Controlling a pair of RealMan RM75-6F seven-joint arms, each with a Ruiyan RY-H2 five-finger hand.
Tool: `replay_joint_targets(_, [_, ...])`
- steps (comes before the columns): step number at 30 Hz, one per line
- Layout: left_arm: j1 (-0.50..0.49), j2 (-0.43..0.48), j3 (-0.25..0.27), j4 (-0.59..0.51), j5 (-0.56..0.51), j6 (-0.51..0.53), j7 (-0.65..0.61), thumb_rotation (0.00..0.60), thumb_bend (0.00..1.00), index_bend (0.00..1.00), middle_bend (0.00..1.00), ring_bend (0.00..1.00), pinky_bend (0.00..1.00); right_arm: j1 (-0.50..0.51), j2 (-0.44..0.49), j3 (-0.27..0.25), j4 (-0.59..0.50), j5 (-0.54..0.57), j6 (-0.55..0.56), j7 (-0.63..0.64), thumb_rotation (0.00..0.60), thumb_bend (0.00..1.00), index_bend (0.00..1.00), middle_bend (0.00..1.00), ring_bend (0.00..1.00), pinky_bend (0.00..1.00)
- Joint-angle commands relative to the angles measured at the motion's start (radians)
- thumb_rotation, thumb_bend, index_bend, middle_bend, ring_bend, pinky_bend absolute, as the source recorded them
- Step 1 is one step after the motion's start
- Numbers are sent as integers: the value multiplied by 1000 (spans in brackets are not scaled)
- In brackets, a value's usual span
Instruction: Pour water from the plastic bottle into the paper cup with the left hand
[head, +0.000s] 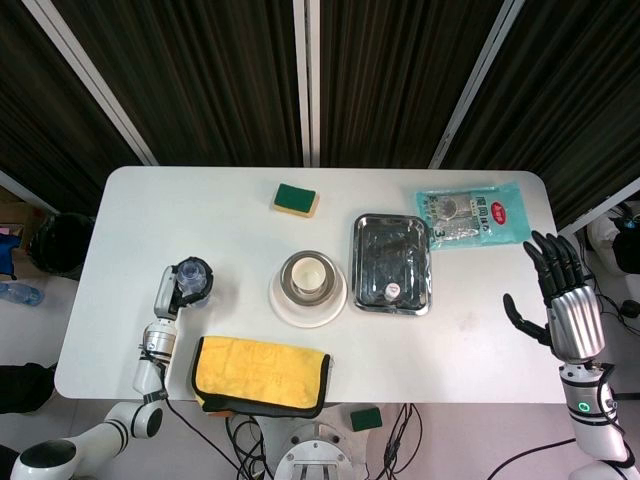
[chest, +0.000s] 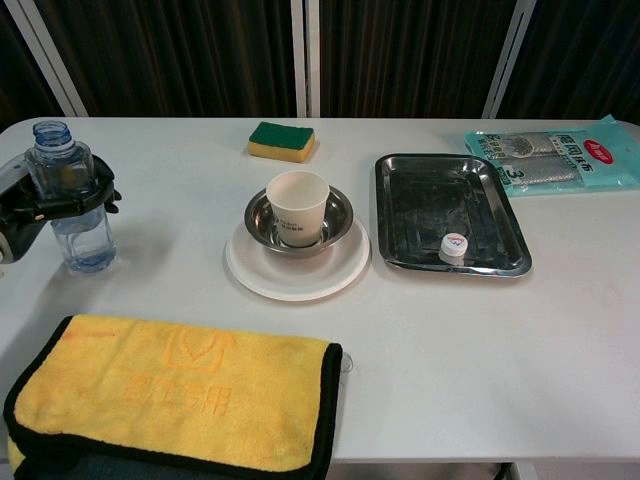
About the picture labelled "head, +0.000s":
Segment small green sponge block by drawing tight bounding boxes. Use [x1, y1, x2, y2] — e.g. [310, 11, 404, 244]
[349, 407, 384, 434]

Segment white paper cup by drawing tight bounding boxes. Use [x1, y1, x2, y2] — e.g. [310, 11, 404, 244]
[291, 254, 327, 295]

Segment black fabric bag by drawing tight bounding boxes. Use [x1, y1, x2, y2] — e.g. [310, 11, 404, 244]
[0, 362, 57, 416]

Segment blue bag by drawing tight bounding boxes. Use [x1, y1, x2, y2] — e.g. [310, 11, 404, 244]
[0, 232, 25, 282]

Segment teal packaged cleaning cloths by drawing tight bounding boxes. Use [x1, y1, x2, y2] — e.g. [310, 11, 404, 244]
[415, 181, 532, 250]

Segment brown cardboard box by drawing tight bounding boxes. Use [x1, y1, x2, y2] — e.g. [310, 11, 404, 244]
[0, 187, 49, 236]

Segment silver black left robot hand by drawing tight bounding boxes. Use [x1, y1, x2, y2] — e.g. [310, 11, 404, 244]
[152, 256, 216, 321]

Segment silver robot torso base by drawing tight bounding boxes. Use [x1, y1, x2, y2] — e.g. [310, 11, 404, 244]
[273, 419, 370, 480]

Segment yellow towel with black trim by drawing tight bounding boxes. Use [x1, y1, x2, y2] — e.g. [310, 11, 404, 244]
[189, 335, 332, 420]

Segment white round plate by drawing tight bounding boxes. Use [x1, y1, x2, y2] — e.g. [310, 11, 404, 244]
[268, 264, 348, 329]

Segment long black floor cable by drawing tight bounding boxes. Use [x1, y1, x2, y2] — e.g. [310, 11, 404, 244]
[502, 437, 577, 480]

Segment black trash bin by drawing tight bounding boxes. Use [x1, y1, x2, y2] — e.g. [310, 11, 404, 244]
[28, 212, 96, 280]

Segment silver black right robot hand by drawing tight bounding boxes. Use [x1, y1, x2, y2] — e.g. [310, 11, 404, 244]
[502, 230, 606, 364]

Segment labelled plastic water bottle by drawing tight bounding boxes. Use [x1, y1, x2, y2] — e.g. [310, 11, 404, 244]
[0, 281, 45, 307]

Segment yellow sponge with green pad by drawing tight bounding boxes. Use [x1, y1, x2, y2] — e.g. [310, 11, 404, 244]
[271, 182, 320, 219]

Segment clear plastic water bottle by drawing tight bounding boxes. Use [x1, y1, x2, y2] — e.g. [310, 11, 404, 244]
[174, 257, 215, 309]

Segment white partition frame post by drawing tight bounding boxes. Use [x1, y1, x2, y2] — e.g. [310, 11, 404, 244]
[428, 0, 527, 170]
[556, 176, 640, 235]
[0, 168, 44, 207]
[22, 0, 160, 167]
[293, 0, 322, 168]

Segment black cable bundle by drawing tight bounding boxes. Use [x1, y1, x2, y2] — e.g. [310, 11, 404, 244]
[224, 413, 277, 480]
[380, 402, 425, 480]

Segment stainless steel bowl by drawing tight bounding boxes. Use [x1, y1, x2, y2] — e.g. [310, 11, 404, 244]
[278, 250, 340, 305]

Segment stainless steel rectangular tray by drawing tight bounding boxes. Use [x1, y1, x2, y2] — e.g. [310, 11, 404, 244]
[352, 213, 433, 317]

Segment white and black machine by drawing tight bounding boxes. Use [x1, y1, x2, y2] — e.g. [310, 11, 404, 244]
[584, 199, 640, 276]

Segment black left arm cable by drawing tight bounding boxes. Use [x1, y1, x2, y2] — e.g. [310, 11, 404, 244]
[162, 397, 246, 476]

